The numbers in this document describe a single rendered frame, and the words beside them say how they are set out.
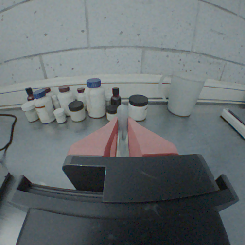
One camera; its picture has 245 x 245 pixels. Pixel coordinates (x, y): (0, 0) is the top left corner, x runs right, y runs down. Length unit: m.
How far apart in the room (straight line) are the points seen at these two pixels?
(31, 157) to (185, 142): 0.44
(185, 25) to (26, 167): 0.73
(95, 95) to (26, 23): 0.44
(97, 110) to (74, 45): 0.29
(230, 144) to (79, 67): 0.64
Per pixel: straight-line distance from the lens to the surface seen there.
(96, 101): 0.39
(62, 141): 0.37
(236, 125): 0.56
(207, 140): 0.42
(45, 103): 0.44
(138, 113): 0.38
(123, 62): 0.52
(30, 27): 0.62
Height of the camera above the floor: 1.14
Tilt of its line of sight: 37 degrees down
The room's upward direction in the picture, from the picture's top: 1 degrees clockwise
